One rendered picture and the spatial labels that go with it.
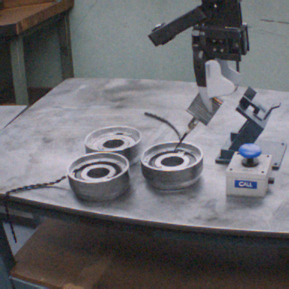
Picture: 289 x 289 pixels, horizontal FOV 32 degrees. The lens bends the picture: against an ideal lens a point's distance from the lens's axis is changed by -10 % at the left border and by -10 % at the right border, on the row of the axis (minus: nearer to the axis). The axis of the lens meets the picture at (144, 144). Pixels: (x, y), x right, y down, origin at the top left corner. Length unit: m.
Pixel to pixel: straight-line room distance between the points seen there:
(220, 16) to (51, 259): 0.66
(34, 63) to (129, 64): 0.58
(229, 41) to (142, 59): 1.86
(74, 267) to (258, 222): 0.49
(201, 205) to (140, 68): 1.89
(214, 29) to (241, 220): 0.30
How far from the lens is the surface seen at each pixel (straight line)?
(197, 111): 0.91
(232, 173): 0.86
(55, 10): 2.60
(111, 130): 1.06
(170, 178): 0.89
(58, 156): 1.06
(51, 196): 0.93
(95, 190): 0.88
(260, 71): 2.54
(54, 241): 1.25
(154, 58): 2.67
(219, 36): 0.82
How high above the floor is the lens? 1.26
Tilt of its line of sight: 26 degrees down
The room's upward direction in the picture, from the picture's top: 5 degrees counter-clockwise
